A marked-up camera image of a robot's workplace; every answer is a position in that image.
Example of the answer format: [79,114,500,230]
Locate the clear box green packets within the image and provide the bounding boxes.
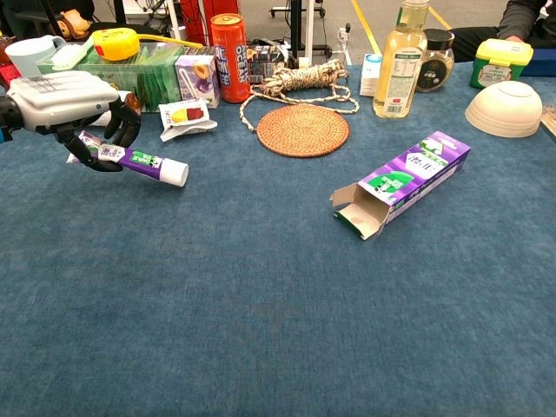
[36,42,186,113]

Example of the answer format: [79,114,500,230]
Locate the clear yellow oil bottle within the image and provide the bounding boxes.
[372,0,429,119]

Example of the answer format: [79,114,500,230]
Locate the person's dark-clothed body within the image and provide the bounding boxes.
[451,0,556,63]

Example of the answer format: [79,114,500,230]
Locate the white green brush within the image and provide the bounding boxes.
[51,35,96,71]

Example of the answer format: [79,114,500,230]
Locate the upturned cream bowl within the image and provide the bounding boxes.
[464,80,544,139]

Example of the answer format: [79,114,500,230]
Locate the purple white toothpaste tube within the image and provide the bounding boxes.
[65,129,190,188]

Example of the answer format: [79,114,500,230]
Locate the round woven rattan coaster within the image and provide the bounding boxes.
[255,103,351,158]

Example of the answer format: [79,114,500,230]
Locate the green tub yellow lid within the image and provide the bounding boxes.
[470,38,534,90]

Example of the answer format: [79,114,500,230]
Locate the pale blue plastic jug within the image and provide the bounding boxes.
[4,35,67,80]

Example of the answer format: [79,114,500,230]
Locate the white black wheeled stand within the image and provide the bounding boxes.
[268,0,335,60]

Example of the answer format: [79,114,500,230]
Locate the brown monkey toy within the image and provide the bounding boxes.
[56,10,91,40]

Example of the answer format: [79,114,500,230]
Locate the red cabinet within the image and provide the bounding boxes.
[180,0,242,47]

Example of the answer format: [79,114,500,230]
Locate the red packet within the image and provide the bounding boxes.
[0,63,23,91]

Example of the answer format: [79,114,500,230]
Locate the glass jar black lid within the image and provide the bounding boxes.
[415,28,456,94]

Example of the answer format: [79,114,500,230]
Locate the coiled beige braided rope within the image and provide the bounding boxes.
[238,58,361,133]

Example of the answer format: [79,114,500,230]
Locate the tall orange drink can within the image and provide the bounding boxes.
[210,12,252,104]

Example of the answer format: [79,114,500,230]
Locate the black office chair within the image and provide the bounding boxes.
[0,0,96,38]

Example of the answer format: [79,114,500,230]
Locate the person's dark-sleeved forearm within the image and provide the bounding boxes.
[497,0,551,43]

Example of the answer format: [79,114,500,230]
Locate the dark printed snack package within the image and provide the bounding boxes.
[248,43,288,83]

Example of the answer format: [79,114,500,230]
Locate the purple drink carton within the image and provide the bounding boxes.
[175,54,222,109]

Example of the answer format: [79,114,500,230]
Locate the blue felt tablecloth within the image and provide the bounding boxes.
[0,60,556,417]

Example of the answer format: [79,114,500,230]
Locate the dark blue box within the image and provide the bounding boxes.
[520,47,556,78]

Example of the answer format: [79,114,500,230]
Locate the white power strip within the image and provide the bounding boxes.
[337,23,353,66]

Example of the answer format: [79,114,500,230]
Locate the wooden stick bundle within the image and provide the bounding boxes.
[539,103,556,138]

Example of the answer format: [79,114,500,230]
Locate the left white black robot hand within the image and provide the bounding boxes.
[6,70,142,173]

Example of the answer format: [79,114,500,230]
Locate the purple green toothpaste box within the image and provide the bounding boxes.
[329,130,473,241]

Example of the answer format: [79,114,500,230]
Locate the white snack packet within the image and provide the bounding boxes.
[158,98,218,143]

